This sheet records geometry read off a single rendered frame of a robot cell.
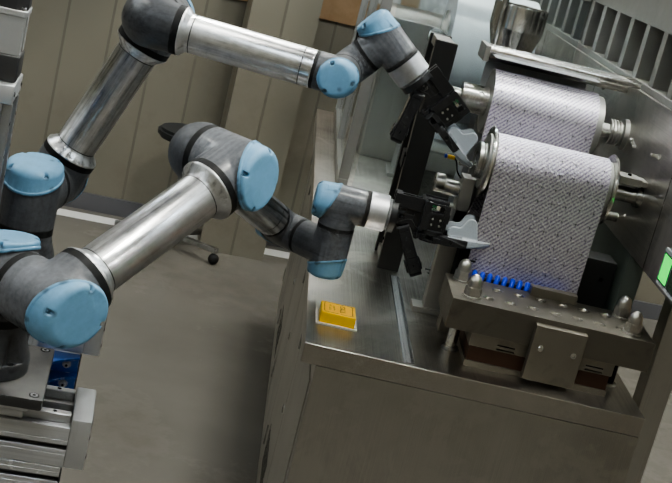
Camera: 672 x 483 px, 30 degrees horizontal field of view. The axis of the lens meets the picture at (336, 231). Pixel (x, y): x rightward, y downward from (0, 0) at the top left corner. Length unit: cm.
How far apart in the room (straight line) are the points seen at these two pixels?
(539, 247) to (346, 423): 54
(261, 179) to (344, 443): 55
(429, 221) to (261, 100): 317
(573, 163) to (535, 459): 59
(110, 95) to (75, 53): 327
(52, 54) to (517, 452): 389
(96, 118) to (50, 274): 70
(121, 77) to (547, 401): 106
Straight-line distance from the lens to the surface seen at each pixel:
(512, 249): 257
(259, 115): 564
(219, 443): 396
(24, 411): 216
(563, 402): 241
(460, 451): 243
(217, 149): 218
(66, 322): 198
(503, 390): 238
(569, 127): 277
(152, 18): 244
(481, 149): 254
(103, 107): 262
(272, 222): 252
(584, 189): 256
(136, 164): 597
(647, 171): 265
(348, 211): 248
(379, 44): 250
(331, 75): 237
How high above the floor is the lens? 170
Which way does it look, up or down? 15 degrees down
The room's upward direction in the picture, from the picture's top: 14 degrees clockwise
